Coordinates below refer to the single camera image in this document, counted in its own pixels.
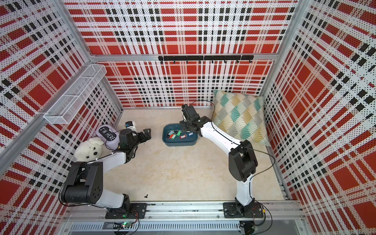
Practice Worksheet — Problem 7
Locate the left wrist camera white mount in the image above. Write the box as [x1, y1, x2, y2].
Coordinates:
[125, 121, 137, 132]

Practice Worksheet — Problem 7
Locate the patterned green yellow pillow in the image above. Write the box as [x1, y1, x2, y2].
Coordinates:
[212, 90, 271, 146]

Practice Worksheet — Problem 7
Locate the teal plastic storage box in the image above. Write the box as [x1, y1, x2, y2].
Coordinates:
[162, 123, 198, 147]

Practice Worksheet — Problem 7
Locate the white wire mesh shelf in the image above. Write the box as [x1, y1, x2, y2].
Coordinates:
[44, 64, 106, 124]

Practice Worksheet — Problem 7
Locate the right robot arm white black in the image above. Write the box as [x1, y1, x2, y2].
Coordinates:
[180, 104, 258, 216]

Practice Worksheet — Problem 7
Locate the white plush bear toy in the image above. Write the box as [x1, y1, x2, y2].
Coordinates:
[74, 137, 104, 162]

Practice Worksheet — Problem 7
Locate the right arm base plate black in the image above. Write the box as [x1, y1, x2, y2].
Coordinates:
[222, 202, 264, 218]

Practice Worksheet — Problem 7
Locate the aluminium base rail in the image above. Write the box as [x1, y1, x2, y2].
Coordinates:
[63, 200, 305, 222]

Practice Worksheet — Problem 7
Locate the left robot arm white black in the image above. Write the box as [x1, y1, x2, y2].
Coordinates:
[58, 128, 151, 214]

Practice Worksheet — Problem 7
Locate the black wall hook rail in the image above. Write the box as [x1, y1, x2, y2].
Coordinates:
[158, 55, 254, 63]

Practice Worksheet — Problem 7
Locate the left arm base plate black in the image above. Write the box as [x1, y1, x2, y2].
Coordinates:
[105, 203, 147, 219]

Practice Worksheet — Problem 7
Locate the purple clock with yellow knob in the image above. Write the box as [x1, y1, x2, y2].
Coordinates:
[96, 124, 119, 150]

